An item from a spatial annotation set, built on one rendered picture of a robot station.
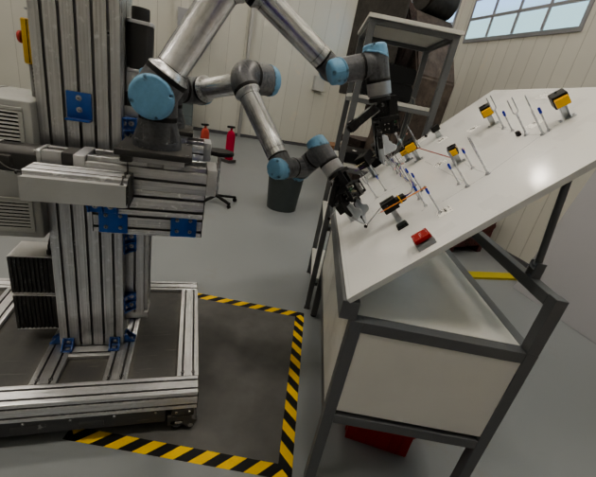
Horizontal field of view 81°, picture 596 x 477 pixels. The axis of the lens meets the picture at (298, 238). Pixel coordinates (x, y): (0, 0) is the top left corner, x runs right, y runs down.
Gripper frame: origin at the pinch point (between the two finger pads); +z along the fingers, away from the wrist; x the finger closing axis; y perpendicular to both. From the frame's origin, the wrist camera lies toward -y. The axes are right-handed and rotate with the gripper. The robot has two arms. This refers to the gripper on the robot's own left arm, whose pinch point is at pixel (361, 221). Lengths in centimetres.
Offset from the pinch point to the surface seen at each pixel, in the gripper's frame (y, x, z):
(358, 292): 13.0, -26.2, 17.5
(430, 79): -144, 320, -100
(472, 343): 18, -4, 50
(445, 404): 1, -12, 68
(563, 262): -89, 245, 128
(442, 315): 7.9, 1.5, 42.2
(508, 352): 22, 4, 59
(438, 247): 31.3, -7.4, 17.3
